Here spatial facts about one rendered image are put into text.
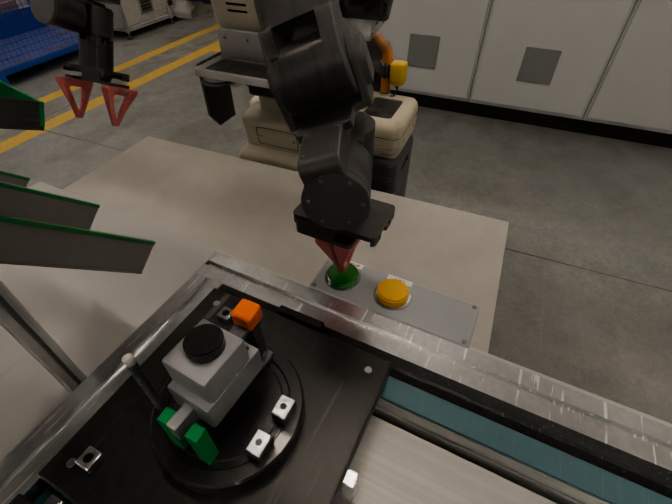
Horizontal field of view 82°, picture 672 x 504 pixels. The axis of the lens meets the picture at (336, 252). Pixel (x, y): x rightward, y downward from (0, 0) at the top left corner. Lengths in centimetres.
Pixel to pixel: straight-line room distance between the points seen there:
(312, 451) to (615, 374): 157
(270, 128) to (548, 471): 92
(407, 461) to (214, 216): 57
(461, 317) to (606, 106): 296
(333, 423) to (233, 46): 84
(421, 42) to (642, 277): 210
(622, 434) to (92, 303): 71
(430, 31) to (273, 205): 259
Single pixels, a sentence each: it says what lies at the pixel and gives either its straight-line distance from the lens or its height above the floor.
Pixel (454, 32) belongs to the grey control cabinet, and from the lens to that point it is 323.
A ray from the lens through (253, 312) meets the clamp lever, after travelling 34.
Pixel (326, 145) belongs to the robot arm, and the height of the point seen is 119.
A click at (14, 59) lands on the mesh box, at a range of 476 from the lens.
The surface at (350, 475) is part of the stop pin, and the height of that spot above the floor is 97.
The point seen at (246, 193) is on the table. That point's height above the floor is 86.
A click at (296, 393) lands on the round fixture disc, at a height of 99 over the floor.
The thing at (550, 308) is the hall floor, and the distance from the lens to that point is 194.
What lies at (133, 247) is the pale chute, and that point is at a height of 103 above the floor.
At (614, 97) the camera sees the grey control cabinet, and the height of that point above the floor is 29.
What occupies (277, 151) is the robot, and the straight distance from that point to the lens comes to 111.
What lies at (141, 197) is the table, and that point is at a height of 86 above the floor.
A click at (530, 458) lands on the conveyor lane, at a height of 95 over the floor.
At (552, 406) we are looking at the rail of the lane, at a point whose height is 96.
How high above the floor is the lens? 134
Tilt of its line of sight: 44 degrees down
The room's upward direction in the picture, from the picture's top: straight up
